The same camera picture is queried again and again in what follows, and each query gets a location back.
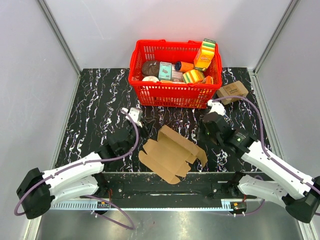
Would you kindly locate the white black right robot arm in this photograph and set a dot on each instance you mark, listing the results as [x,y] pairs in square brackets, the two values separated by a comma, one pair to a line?
[289,188]

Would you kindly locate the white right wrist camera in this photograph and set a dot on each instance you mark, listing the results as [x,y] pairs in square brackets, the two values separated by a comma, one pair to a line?
[216,107]

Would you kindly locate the brown round knitted scrubber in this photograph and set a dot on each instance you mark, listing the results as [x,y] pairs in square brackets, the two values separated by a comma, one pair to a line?
[151,68]

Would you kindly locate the yellow green sponge pack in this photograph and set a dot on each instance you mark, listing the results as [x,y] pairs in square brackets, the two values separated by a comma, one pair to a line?
[193,76]

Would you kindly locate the aluminium frame rail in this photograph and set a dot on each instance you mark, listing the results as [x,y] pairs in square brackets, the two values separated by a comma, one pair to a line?
[44,7]

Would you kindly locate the white round sponge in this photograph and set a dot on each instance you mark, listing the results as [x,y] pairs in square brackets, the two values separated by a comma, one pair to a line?
[153,79]

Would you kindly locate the brown cardboard box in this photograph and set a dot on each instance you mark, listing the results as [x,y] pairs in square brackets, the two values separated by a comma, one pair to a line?
[171,155]

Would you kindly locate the yellow Kamenoko sponge pack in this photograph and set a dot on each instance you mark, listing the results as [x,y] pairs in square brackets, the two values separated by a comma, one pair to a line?
[171,82]

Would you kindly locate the orange sponge package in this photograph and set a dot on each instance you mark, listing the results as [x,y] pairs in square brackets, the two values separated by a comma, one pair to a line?
[208,80]

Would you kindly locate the orange cylindrical bottle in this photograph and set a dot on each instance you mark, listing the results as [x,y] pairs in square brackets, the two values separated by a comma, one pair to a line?
[183,67]

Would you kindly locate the light blue Kamenoko sponge box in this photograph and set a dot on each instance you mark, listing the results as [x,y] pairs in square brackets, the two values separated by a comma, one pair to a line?
[165,71]

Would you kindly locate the green yellow sponge scrubber box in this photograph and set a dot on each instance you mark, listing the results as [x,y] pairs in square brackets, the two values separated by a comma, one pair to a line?
[205,55]

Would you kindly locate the pink white small box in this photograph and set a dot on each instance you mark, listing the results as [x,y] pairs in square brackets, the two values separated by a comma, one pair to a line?
[176,76]

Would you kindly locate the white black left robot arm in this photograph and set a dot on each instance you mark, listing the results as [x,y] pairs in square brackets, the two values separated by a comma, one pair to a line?
[40,190]

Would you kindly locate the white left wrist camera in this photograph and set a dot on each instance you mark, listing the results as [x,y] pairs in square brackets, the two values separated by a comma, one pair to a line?
[135,114]

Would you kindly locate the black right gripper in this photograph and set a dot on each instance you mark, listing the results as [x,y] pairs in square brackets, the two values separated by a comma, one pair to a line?
[200,132]

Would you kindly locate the red plastic shopping basket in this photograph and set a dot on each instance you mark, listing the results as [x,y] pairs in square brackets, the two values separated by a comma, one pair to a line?
[191,95]

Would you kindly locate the scouring pads pack kraft sleeve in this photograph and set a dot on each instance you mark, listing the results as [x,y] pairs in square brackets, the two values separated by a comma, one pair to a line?
[236,88]

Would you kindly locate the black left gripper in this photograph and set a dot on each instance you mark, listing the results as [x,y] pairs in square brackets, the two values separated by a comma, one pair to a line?
[146,128]

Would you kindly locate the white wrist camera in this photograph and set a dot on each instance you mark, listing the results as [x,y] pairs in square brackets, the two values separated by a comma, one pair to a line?
[216,107]
[135,114]

